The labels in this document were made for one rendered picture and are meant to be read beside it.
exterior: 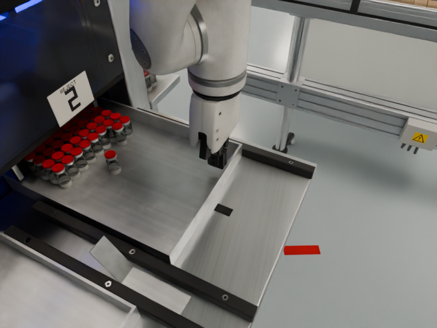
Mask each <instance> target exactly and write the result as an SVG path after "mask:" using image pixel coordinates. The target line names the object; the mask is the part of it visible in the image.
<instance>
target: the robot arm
mask: <svg viewBox="0 0 437 328"><path fill-rule="evenodd" d="M250 11H251V0H129V32H130V39H131V45H132V47H131V49H132V50H133V53H134V54H135V58H136V60H137V61H138V63H139V64H140V65H141V66H142V68H143V69H144V70H146V71H147V72H148V73H150V74H153V75H167V74H172V73H174V72H178V71H180V70H183V69H186V68H187V74H188V82H189V85H190V87H191V88H192V91H193V93H192V94H191V102H190V108H189V141H190V145H191V146H192V147H195V146H196V145H197V144H198V143H199V142H200V154H199V158H200V159H204V160H207V163H208V164H209V165H211V166H213V167H216V168H219V169H223V168H224V166H225V165H226V164H227V149H226V147H227V146H228V142H229V136H230V134H231V132H232V131H233V130H234V128H235V127H236V125H237V123H238V121H239V115H240V106H241V90H242V88H243V87H244V85H245V83H246V77H247V71H246V68H247V58H248V39H249V29H250Z"/></svg>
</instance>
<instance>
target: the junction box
mask: <svg viewBox="0 0 437 328"><path fill-rule="evenodd" d="M399 142H400V143H404V144H409V145H411V146H415V147H418V148H422V149H425V150H429V151H432V150H433V148H434V147H435V146H436V143H437V124H433V123H430V122H425V121H422V120H418V119H415V118H411V117H409V118H408V120H407V121H406V124H405V125H404V128H403V129H402V131H401V133H400V136H399Z"/></svg>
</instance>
